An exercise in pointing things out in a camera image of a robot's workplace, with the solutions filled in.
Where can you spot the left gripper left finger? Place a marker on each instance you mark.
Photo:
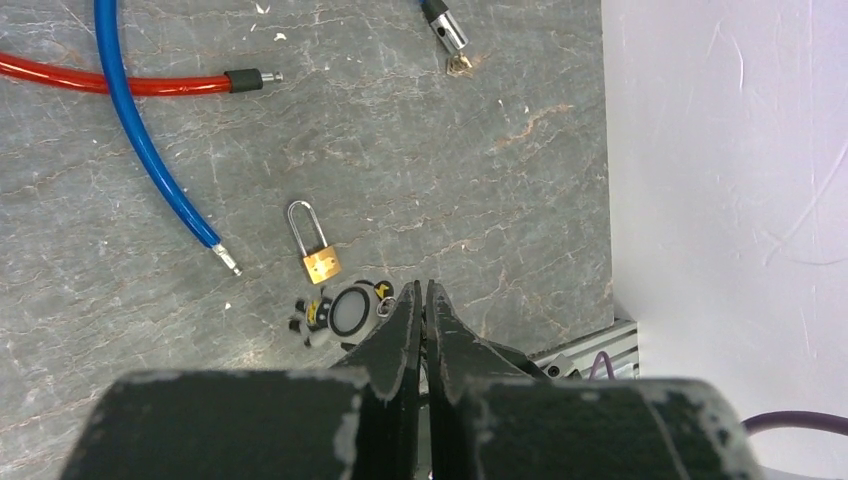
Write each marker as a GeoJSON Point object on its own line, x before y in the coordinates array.
{"type": "Point", "coordinates": [355, 420]}

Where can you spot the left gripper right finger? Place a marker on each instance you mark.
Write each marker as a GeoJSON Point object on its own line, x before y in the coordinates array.
{"type": "Point", "coordinates": [491, 420]}

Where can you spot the small black key bunch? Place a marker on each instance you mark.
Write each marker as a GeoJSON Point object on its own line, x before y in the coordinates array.
{"type": "Point", "coordinates": [344, 317]}

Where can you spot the red cable lock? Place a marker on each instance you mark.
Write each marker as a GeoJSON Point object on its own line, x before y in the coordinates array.
{"type": "Point", "coordinates": [232, 81]}

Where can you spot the blue cable lock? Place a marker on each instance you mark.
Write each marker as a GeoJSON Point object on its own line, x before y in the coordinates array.
{"type": "Point", "coordinates": [113, 69]}

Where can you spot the brass padlock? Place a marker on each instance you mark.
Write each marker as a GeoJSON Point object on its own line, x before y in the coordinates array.
{"type": "Point", "coordinates": [321, 262]}

